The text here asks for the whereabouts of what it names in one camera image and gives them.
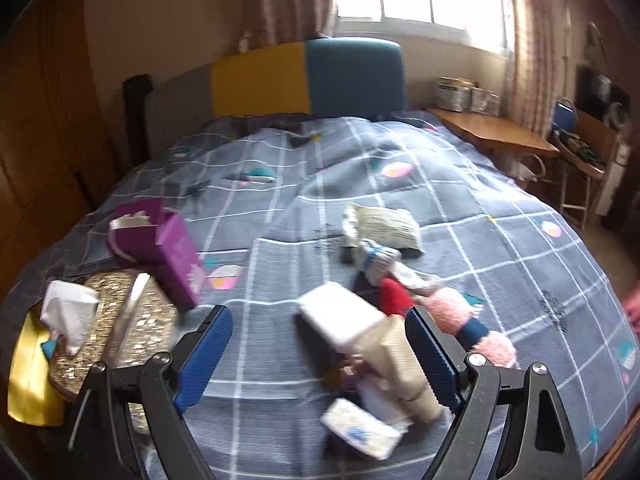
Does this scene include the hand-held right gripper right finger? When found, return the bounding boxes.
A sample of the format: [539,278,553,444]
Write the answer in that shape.
[406,306,583,480]

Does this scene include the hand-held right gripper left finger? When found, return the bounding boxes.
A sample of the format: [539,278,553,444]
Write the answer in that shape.
[67,304,234,480]

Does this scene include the pink yarn skein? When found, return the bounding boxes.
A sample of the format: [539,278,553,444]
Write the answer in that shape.
[415,287,518,368]

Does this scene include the white cloth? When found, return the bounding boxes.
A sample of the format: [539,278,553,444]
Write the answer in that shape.
[357,375,413,431]

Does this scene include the red sock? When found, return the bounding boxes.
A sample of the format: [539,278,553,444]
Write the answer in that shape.
[377,277,416,318]

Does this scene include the small blue-print tissue packet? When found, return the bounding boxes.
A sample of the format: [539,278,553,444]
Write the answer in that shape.
[320,397,403,461]

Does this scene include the large white tissue pack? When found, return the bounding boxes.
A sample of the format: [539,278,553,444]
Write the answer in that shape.
[297,281,386,353]

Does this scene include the white blue-striped socks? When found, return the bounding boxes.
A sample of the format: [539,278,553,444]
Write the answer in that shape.
[352,239,441,301]

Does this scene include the gold storage box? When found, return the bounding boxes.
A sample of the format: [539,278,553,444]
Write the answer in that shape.
[7,305,66,428]

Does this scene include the round gold mosaic tissue holder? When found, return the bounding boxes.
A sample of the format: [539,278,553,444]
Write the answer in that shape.
[47,269,178,433]

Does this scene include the purple tissue box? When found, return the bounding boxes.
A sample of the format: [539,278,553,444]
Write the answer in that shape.
[107,197,208,311]

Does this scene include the white tissue sheet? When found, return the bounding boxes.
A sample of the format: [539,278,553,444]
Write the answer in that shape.
[40,280,101,356]

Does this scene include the grey checked bed blanket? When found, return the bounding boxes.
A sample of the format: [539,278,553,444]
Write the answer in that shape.
[0,112,640,480]

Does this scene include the round wooden chair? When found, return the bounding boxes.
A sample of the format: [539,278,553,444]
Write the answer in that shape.
[520,152,551,191]

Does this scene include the wooden desk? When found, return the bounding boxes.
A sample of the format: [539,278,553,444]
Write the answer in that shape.
[427,106,561,158]

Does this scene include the patterned storage tin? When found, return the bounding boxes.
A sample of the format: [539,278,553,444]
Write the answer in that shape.
[470,86,501,115]
[437,76,473,112]

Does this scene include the wooden wardrobe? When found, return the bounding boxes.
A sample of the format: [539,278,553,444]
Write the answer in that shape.
[0,0,131,291]

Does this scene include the blue bag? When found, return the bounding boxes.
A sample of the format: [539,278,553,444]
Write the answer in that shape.
[552,99,578,133]

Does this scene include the grey yellow blue headboard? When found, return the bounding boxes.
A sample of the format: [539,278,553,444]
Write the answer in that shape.
[145,37,408,161]

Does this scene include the black stereo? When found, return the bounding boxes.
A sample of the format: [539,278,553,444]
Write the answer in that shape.
[575,67,631,126]

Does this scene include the patterned curtain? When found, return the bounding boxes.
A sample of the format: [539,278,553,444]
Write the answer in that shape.
[505,0,573,136]
[242,0,338,48]

